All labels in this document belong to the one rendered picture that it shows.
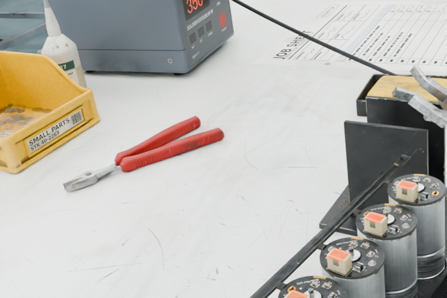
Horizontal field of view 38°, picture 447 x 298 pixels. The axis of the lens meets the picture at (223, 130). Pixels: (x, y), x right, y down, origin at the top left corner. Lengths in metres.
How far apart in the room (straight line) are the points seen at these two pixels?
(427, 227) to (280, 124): 0.24
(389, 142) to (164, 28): 0.32
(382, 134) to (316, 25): 0.40
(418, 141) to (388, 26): 0.38
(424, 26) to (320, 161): 0.29
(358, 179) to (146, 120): 0.24
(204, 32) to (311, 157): 0.24
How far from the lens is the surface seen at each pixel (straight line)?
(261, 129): 0.51
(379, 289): 0.26
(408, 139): 0.35
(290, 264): 0.26
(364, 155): 0.36
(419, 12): 0.75
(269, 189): 0.43
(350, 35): 0.69
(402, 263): 0.28
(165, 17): 0.62
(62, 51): 0.62
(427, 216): 0.30
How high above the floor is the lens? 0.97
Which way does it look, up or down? 26 degrees down
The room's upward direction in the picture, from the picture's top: 9 degrees counter-clockwise
